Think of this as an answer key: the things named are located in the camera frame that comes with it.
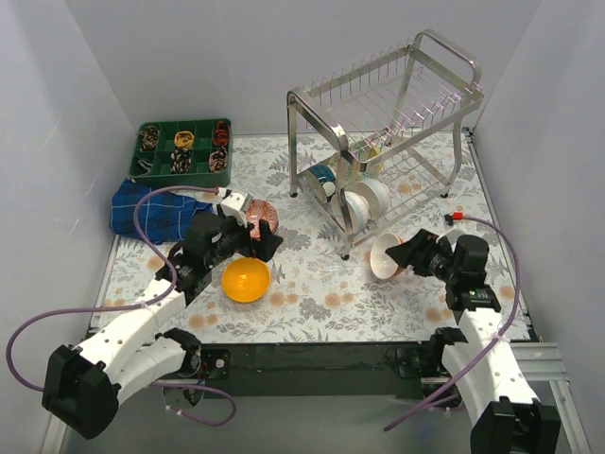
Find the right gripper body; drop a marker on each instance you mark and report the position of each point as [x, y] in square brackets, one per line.
[421, 255]

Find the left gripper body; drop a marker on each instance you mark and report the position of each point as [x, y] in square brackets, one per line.
[256, 237]

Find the blue white patterned bowl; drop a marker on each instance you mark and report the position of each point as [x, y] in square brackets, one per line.
[262, 210]

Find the orange bowl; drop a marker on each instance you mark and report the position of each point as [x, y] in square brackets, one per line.
[246, 280]

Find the white bowl front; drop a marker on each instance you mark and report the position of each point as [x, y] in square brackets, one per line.
[358, 210]

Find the orange flower patterned plate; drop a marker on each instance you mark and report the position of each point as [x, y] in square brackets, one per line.
[350, 174]

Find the green patterned plate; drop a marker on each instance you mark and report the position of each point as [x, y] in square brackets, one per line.
[364, 151]

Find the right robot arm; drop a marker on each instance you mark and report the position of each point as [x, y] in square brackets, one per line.
[507, 416]

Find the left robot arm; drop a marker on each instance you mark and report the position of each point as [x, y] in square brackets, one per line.
[85, 384]

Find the stainless steel dish rack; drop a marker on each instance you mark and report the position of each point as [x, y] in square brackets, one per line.
[410, 101]

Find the blue plaid cloth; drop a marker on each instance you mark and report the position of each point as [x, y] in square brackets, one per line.
[163, 218]

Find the teal rimmed white bowl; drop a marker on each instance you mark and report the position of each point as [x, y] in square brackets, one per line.
[322, 180]

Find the green compartment tray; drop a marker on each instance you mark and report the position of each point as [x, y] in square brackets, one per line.
[199, 173]

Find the dark floral rolled tie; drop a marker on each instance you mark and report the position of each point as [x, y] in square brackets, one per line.
[181, 160]

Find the orange black rolled tie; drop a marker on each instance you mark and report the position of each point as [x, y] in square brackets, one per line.
[222, 134]

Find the yellow rolled tie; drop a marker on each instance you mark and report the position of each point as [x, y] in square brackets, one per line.
[184, 139]

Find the brown rolled tie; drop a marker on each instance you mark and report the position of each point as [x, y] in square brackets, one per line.
[149, 137]

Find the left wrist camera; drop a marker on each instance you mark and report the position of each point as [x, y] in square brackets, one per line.
[234, 204]

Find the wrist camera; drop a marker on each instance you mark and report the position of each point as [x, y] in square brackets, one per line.
[455, 228]
[234, 204]

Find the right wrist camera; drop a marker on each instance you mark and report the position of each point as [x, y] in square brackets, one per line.
[455, 228]

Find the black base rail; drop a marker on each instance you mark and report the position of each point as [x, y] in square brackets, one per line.
[257, 384]

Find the aluminium frame rail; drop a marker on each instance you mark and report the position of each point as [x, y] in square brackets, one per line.
[404, 359]

